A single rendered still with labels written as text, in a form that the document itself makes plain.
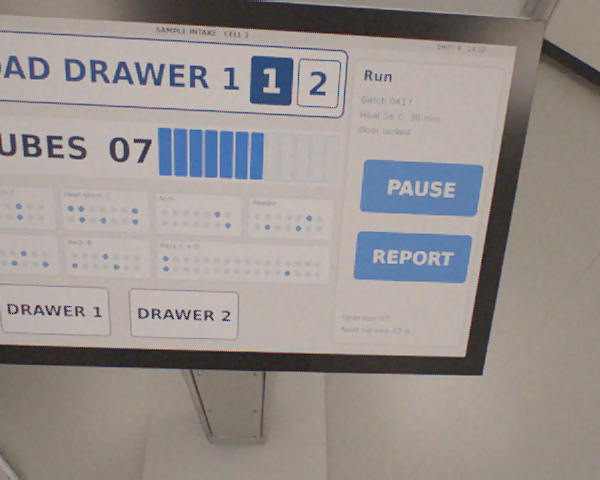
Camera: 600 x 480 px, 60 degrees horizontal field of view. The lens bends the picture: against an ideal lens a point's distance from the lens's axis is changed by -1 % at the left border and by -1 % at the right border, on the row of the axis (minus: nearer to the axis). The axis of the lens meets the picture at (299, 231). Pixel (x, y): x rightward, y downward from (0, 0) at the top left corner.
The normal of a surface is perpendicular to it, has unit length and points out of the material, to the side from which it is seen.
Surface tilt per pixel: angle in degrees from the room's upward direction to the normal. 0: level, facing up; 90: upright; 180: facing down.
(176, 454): 5
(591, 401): 0
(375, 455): 0
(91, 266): 50
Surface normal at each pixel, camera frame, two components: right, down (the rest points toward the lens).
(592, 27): -0.73, 0.55
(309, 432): 0.16, -0.54
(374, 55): 0.04, 0.29
